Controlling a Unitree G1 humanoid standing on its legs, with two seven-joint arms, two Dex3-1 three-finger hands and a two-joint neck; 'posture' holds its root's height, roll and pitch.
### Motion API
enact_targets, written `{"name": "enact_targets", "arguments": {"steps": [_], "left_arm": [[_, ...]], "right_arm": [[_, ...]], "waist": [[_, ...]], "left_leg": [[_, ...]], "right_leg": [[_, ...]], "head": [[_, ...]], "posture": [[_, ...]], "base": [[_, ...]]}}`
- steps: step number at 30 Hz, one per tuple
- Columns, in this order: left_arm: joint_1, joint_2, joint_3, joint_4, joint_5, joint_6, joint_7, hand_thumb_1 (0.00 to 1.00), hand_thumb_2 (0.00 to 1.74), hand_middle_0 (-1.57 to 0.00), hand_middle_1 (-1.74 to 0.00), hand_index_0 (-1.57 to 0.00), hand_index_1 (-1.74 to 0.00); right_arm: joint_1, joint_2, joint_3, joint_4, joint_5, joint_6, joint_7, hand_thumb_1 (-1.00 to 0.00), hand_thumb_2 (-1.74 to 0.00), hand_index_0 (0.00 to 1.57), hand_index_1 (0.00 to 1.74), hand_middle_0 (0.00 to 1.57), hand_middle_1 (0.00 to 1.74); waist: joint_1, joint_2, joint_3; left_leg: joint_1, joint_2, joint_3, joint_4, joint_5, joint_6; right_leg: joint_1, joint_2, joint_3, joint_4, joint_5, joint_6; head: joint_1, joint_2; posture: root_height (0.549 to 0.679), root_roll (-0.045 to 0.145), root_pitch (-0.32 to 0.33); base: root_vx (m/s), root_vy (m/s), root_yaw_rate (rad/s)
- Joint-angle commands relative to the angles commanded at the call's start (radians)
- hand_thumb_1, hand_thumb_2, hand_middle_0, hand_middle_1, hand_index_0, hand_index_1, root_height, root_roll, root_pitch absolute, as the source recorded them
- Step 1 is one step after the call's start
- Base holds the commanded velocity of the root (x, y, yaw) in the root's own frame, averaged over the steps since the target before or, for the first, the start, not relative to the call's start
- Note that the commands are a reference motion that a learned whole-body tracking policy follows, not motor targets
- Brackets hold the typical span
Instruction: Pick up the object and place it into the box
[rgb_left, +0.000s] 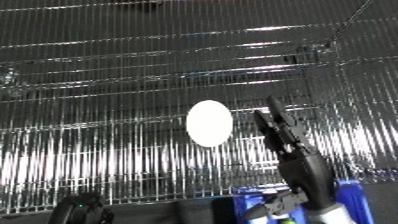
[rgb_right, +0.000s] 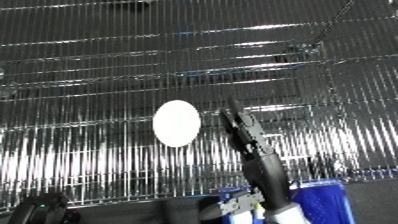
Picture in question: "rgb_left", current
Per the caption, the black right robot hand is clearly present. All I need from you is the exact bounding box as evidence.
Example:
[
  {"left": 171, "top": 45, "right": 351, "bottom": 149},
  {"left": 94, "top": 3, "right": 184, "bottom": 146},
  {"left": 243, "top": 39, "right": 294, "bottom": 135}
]
[{"left": 243, "top": 95, "right": 342, "bottom": 222}]

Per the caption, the white paper cup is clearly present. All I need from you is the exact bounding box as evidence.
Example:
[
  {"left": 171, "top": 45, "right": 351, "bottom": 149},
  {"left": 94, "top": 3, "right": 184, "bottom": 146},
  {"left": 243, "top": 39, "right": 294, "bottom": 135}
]
[{"left": 184, "top": 99, "right": 235, "bottom": 148}]

